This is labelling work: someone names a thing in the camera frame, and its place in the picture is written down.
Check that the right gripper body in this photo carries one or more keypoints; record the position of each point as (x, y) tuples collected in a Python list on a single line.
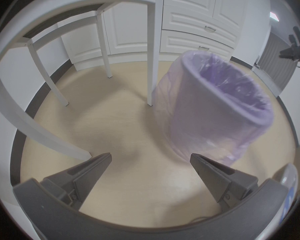
[(298, 51)]

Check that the ceiling light panel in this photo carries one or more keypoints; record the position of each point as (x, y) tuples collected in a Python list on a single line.
[(274, 16)]

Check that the white trash bin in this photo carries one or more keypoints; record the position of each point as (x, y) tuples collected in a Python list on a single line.
[(202, 109)]

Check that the purple plastic bag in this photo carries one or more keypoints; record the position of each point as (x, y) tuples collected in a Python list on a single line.
[(215, 79)]

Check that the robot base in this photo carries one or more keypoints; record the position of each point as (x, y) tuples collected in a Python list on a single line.
[(290, 179)]

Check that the white chair grey cushions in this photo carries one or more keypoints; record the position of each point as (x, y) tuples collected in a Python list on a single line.
[(152, 59)]

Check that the beige curtain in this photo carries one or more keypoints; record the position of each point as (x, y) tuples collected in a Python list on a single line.
[(275, 66)]

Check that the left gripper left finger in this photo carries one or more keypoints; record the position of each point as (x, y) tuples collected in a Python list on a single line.
[(85, 181)]

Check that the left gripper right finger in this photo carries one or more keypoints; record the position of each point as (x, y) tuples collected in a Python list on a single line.
[(220, 181)]

